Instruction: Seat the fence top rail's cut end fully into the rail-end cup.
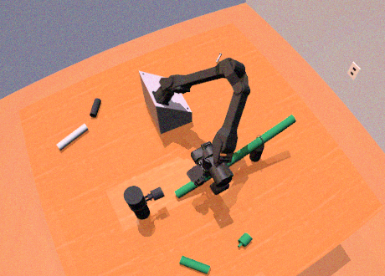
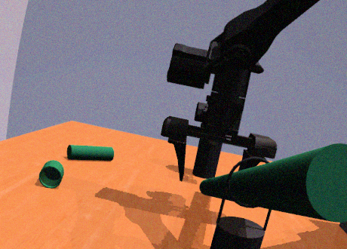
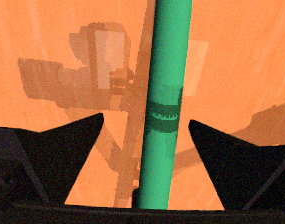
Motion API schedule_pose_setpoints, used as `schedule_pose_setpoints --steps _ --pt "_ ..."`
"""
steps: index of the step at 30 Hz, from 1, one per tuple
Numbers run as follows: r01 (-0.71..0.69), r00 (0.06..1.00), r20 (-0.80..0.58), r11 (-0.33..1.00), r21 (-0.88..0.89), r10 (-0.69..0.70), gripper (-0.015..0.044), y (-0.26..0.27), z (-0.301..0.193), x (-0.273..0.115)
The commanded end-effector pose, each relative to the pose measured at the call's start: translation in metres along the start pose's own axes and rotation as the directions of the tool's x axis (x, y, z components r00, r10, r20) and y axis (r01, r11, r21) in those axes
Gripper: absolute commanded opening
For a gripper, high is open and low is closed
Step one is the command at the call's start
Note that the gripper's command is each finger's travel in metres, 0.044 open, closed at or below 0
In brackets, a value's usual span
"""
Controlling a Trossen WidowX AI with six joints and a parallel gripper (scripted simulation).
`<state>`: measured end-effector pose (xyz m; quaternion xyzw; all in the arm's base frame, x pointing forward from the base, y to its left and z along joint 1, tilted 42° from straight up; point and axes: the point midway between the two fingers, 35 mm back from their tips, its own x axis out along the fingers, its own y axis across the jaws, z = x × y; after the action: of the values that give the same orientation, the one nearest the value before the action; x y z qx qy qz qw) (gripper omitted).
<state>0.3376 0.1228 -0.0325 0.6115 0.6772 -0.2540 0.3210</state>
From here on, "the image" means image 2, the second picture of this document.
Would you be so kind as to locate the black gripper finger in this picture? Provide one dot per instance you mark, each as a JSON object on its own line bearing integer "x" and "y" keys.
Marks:
{"x": 180, "y": 149}
{"x": 248, "y": 164}

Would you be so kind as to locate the black post with cap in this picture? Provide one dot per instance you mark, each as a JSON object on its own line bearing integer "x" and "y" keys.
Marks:
{"x": 206, "y": 160}

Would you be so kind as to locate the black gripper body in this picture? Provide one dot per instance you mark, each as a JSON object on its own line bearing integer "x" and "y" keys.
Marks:
{"x": 223, "y": 118}

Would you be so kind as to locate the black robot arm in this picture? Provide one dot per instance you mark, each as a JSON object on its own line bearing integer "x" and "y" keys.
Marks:
{"x": 234, "y": 54}

